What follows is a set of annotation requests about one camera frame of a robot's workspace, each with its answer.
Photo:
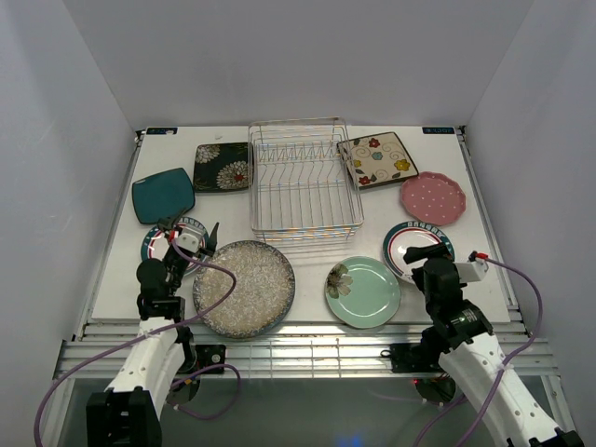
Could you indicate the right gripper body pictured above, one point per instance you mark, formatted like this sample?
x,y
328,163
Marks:
x,y
440,249

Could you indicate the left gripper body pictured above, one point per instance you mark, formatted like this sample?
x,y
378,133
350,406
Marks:
x,y
178,264

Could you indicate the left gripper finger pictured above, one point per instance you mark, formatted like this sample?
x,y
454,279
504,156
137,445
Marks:
x,y
213,239
169,223

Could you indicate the white plate green rim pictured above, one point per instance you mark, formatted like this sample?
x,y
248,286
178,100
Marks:
x,y
410,234
155,244

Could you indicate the cream flower square plate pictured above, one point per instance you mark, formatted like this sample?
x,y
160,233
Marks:
x,y
378,160

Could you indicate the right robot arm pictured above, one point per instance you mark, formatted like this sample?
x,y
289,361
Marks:
x,y
461,341

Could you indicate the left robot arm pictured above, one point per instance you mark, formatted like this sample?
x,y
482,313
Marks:
x,y
127,412

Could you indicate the teal square plate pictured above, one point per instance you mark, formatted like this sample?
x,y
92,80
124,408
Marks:
x,y
162,195

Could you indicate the pink polka dot plate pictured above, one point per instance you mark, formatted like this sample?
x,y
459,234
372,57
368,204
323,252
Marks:
x,y
433,198

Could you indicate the large speckled round plate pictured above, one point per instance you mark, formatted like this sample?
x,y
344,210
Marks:
x,y
264,292

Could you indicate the black floral square plate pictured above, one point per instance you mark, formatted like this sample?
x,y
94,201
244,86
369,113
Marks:
x,y
221,167

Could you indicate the mint green flower plate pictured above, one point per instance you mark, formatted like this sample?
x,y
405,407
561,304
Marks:
x,y
362,292

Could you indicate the left blue table label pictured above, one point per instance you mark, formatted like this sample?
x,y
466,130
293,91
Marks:
x,y
161,131

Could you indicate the blue table label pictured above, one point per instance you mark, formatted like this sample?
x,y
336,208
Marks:
x,y
438,130
161,131

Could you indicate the right blue table label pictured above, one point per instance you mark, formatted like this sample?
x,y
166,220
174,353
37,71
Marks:
x,y
438,130

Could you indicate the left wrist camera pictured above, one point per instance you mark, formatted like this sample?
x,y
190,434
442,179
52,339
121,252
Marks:
x,y
190,239

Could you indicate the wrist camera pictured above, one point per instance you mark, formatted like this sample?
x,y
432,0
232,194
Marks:
x,y
474,269
190,239

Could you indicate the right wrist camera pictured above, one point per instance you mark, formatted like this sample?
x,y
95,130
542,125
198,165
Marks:
x,y
474,269

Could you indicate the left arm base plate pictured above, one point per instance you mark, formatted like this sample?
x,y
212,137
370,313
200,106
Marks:
x,y
198,357

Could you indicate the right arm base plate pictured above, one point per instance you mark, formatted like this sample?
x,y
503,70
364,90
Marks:
x,y
411,358

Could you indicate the wire dish rack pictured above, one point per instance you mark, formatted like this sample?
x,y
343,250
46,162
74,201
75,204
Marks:
x,y
303,184

